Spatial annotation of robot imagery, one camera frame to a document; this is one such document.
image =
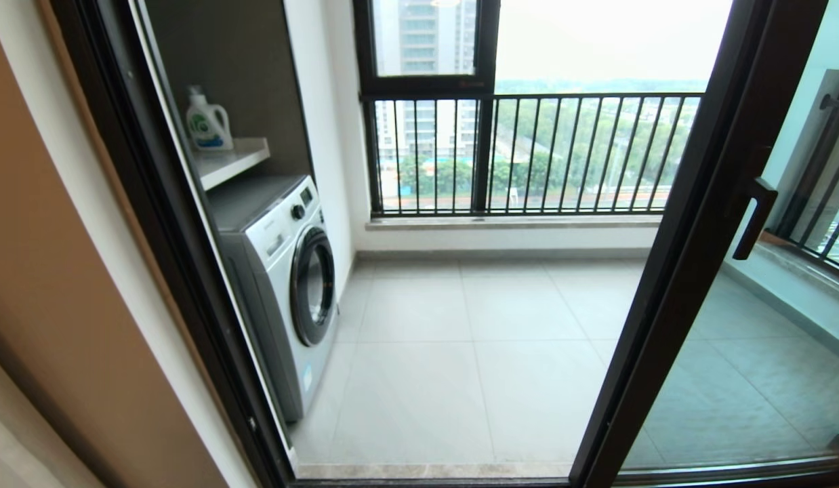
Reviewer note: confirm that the black metal balcony railing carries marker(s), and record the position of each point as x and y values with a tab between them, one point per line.
596	95

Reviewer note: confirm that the grey stone window sill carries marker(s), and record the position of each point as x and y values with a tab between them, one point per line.
514	222

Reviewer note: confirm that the white front-load washing machine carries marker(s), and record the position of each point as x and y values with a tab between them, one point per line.
277	271

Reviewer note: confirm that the dark window frame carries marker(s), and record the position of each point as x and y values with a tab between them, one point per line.
426	85

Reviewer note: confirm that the white detergent bottle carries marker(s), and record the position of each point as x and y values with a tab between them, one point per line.
206	125

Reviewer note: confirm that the white stone shelf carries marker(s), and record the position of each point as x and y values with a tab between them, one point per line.
230	163

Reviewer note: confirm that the dark outer door frame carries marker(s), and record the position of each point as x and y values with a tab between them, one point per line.
155	169

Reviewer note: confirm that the black side balcony railing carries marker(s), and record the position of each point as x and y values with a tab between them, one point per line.
829	135

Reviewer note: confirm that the dark framed sliding glass door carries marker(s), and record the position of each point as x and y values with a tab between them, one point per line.
670	285

